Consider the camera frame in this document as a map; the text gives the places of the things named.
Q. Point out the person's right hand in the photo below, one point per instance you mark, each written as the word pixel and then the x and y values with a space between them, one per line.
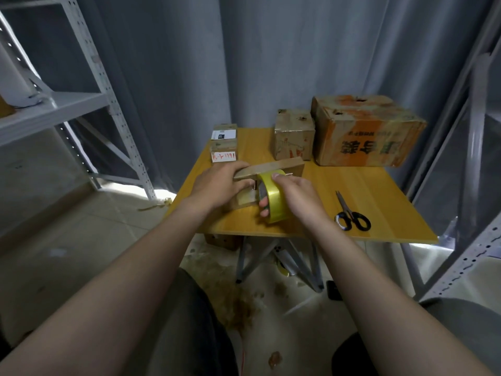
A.
pixel 297 199

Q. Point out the person's left hand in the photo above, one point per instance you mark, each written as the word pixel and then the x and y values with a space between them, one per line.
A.
pixel 219 188

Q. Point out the yellow tape roll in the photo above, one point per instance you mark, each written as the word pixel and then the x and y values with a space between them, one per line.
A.
pixel 274 201

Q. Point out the small cardboard box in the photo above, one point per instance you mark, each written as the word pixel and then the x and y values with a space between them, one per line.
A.
pixel 278 166

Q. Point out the long white-labelled cardboard box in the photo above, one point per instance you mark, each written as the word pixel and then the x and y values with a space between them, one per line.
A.
pixel 224 145

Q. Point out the plain brown cardboard box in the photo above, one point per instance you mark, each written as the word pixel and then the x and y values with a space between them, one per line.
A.
pixel 225 241

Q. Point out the medium brown cardboard box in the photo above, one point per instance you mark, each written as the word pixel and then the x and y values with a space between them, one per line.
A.
pixel 293 137

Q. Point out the large orange print cardboard box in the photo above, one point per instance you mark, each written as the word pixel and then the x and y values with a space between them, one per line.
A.
pixel 368 133

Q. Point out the person's right forearm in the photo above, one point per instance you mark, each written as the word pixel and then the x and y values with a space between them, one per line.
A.
pixel 391 309

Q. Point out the person's left forearm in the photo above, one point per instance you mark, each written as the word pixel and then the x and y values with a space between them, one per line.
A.
pixel 102 301

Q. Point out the tape scraps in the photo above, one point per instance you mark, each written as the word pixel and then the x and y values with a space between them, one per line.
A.
pixel 231 297

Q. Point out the person's right leg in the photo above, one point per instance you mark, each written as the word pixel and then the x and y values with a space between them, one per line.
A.
pixel 446 336

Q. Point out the yellow wooden table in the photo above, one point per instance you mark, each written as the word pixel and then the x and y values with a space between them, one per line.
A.
pixel 376 207

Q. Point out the black power adapter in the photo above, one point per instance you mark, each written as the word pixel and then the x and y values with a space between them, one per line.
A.
pixel 333 289

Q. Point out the grey curtain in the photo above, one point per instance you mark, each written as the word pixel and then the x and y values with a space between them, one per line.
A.
pixel 235 58

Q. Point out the grey metal shelf unit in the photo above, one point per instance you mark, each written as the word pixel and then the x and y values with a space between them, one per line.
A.
pixel 55 105
pixel 470 152

